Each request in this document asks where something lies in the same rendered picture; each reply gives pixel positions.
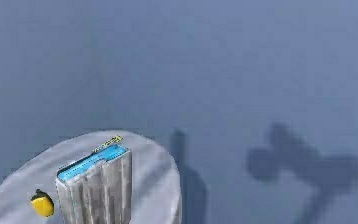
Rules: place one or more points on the round grey table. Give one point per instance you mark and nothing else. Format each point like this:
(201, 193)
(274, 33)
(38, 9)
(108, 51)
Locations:
(153, 180)

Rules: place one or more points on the yellow striped pencil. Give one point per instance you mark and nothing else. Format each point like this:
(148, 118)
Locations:
(107, 143)

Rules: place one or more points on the grey box with blue top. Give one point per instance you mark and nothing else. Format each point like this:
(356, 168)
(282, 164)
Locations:
(100, 190)

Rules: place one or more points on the yellow round object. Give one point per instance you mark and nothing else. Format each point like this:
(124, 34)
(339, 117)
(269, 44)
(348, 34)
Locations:
(42, 204)

